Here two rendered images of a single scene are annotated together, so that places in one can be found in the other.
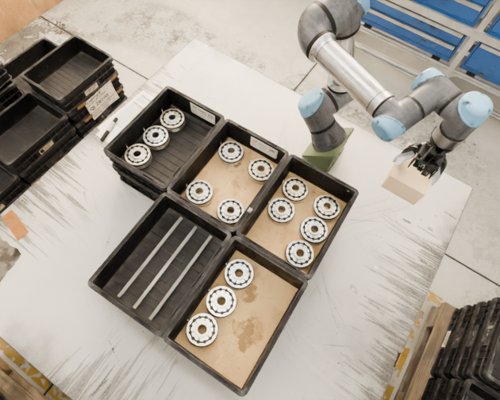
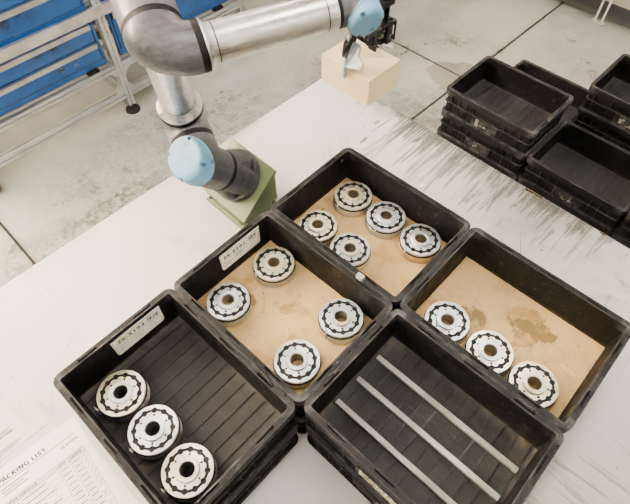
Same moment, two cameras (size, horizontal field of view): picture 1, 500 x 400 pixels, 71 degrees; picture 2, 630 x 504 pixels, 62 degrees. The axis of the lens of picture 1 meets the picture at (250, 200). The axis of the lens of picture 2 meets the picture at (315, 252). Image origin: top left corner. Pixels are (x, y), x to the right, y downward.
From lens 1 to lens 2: 0.76 m
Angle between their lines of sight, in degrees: 36
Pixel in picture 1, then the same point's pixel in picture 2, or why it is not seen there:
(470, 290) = not seen: hidden behind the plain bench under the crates
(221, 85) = (46, 320)
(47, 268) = not seen: outside the picture
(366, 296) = (458, 203)
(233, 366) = (576, 353)
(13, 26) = not seen: outside the picture
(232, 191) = (300, 315)
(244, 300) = (482, 325)
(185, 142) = (179, 380)
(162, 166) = (221, 428)
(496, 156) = (244, 79)
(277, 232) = (379, 265)
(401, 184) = (381, 76)
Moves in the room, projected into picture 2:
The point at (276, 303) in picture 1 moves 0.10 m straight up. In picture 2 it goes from (487, 285) to (498, 262)
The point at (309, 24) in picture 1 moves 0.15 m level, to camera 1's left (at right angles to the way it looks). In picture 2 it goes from (169, 33) to (128, 85)
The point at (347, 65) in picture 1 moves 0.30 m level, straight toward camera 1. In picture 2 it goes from (264, 16) to (411, 69)
